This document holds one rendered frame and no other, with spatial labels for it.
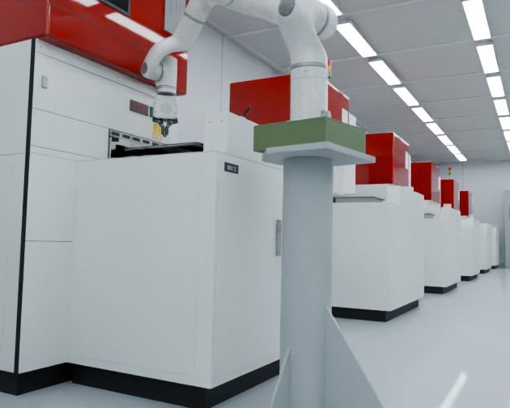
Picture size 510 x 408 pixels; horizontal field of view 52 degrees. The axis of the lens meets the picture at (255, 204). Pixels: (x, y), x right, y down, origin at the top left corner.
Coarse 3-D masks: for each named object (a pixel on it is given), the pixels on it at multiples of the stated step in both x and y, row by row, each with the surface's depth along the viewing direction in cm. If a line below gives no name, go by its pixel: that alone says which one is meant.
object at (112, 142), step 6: (108, 138) 211; (114, 138) 212; (120, 138) 214; (108, 144) 210; (114, 144) 212; (120, 144) 214; (126, 144) 218; (132, 144) 221; (138, 144) 224; (108, 150) 210; (114, 150) 211; (108, 156) 210; (114, 156) 211; (120, 156) 214
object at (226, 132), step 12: (216, 120) 174; (228, 120) 172; (240, 120) 179; (204, 132) 176; (216, 132) 173; (228, 132) 172; (240, 132) 179; (252, 132) 186; (204, 144) 175; (216, 144) 173; (228, 144) 172; (240, 144) 179; (252, 144) 186; (240, 156) 179; (252, 156) 186
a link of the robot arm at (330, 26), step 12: (240, 0) 192; (252, 0) 181; (264, 0) 178; (276, 0) 176; (240, 12) 198; (252, 12) 184; (264, 12) 179; (276, 12) 177; (336, 24) 172; (324, 36) 173
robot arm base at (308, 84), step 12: (300, 72) 165; (312, 72) 164; (324, 72) 166; (300, 84) 164; (312, 84) 164; (324, 84) 165; (300, 96) 164; (312, 96) 163; (324, 96) 165; (300, 108) 164; (312, 108) 163; (324, 108) 165
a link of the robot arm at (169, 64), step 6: (162, 60) 216; (168, 60) 216; (174, 60) 218; (162, 66) 214; (168, 66) 216; (174, 66) 218; (162, 72) 214; (168, 72) 216; (174, 72) 218; (162, 78) 215; (168, 78) 216; (174, 78) 218; (156, 84) 217; (162, 84) 215; (168, 84) 216; (174, 84) 217
